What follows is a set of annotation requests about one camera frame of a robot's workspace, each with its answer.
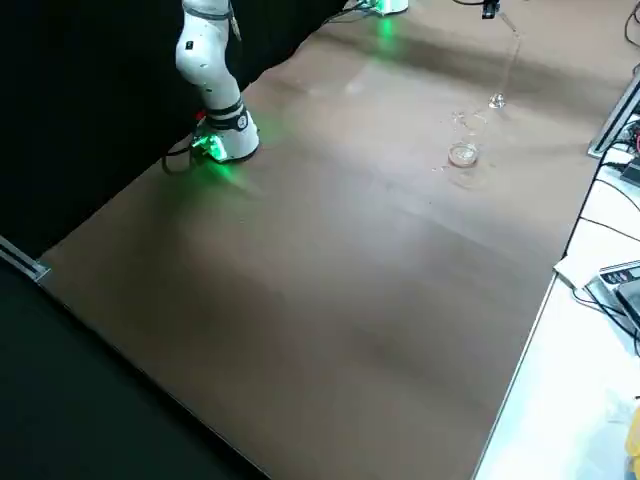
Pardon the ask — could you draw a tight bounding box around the white grey electronic device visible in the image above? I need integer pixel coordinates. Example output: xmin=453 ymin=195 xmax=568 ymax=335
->
xmin=583 ymin=260 xmax=640 ymax=301

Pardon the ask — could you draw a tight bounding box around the white desk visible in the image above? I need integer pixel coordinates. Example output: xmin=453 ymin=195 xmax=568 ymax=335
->
xmin=472 ymin=74 xmax=640 ymax=480

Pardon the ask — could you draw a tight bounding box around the clear plastic bag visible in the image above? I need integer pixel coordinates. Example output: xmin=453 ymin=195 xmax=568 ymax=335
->
xmin=602 ymin=387 xmax=640 ymax=436

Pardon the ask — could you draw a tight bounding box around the yellow packet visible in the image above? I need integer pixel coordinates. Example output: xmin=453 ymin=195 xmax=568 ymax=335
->
xmin=622 ymin=432 xmax=640 ymax=480

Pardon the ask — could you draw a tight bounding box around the black desk cable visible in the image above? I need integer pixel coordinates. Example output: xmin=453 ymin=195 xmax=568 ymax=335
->
xmin=621 ymin=0 xmax=640 ymax=49
xmin=569 ymin=144 xmax=640 ymax=321

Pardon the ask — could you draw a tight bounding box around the aluminium profile post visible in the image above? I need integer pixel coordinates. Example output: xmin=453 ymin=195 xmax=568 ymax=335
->
xmin=586 ymin=74 xmax=640 ymax=160

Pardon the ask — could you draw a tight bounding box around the black base cable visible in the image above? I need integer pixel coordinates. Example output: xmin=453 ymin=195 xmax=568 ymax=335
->
xmin=162 ymin=139 xmax=202 ymax=176

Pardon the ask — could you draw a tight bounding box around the aluminium frame rail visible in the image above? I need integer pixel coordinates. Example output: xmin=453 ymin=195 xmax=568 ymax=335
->
xmin=0 ymin=234 xmax=52 ymax=282

